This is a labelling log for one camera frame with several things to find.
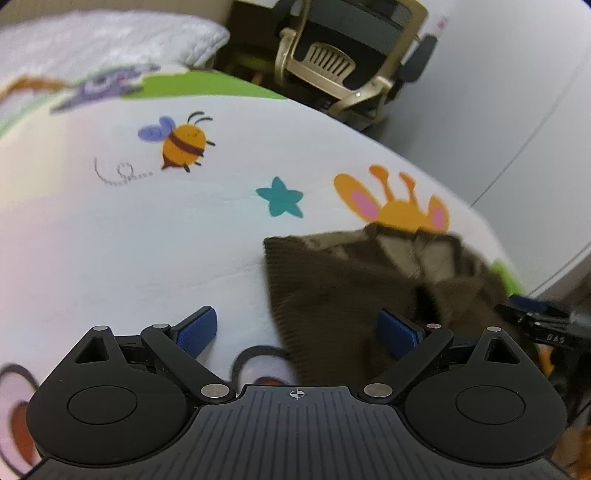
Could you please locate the white wardrobe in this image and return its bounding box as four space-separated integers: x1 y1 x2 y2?
383 0 591 298

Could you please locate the beige mesh office chair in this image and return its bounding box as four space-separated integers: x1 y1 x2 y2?
272 0 439 133

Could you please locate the tan ribbon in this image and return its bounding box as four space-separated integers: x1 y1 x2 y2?
0 75 66 101

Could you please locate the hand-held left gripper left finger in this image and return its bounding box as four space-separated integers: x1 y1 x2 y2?
69 305 236 403

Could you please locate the white quilted bed cover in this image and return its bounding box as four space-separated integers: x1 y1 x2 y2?
0 10 232 134

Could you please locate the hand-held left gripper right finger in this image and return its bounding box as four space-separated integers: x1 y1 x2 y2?
361 308 533 406

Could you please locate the olive dotted knit sweater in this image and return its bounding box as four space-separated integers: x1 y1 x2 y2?
263 224 548 398

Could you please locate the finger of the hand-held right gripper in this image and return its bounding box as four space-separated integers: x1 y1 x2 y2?
495 303 539 332
507 294 576 320

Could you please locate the cartoon animal printed blanket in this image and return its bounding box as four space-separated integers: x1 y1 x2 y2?
0 62 591 480

